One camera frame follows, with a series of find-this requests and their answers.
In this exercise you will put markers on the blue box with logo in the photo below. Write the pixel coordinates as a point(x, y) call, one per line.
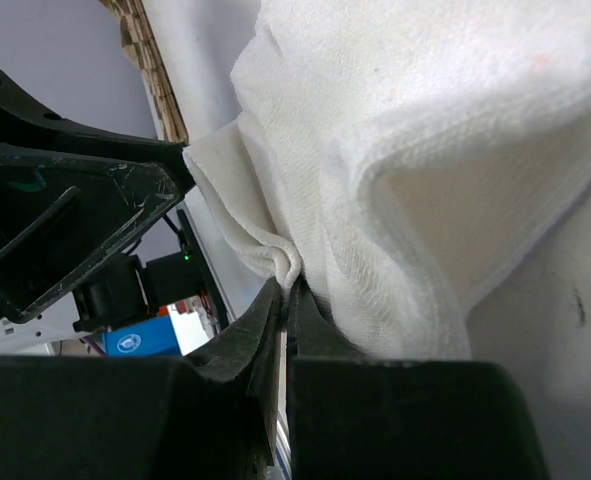
point(153, 337)

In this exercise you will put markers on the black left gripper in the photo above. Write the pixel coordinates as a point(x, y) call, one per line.
point(73, 199)

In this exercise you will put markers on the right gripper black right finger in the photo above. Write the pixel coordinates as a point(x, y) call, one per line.
point(352, 416)

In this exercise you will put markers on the white sock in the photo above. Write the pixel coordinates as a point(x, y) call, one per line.
point(401, 156)

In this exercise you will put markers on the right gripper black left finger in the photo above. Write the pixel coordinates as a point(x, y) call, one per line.
point(208, 415)

